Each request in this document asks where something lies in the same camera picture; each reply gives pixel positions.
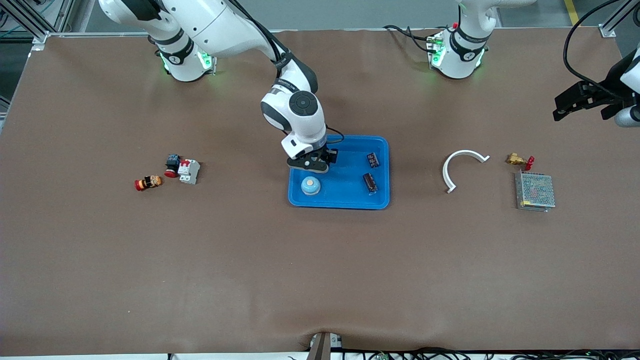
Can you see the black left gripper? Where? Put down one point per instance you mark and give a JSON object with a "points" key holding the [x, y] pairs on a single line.
{"points": [[607, 94]]}

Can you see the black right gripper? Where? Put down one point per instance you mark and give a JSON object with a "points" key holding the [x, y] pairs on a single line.
{"points": [[330, 154]]}

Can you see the blue bell with tan button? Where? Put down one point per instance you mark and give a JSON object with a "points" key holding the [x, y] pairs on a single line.
{"points": [[310, 187]]}

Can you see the long brown electrolytic capacitor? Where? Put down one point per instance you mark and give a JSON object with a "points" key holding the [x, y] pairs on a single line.
{"points": [[370, 183]]}

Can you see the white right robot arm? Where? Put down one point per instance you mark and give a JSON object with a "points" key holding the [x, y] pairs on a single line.
{"points": [[220, 25]]}

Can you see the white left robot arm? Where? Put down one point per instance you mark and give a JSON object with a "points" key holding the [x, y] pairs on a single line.
{"points": [[457, 60]]}

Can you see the blue plastic tray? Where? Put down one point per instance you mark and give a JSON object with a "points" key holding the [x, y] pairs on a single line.
{"points": [[345, 187]]}

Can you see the metal mesh power supply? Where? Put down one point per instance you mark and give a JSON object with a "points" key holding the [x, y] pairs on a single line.
{"points": [[535, 190]]}

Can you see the brown table mat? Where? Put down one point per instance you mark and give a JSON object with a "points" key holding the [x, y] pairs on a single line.
{"points": [[320, 280]]}

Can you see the white and red circuit breaker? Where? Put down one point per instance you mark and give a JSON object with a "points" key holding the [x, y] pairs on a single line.
{"points": [[189, 171]]}

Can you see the red and black emergency button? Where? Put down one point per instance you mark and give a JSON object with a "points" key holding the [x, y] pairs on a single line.
{"points": [[173, 162]]}

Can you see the red and orange push button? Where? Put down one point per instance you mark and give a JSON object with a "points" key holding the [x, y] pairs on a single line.
{"points": [[148, 183]]}

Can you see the aluminium frame post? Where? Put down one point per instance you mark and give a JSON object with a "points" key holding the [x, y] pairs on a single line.
{"points": [[39, 39], [607, 31]]}

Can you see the brown camera mount post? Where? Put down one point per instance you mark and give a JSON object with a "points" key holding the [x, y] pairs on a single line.
{"points": [[320, 350]]}

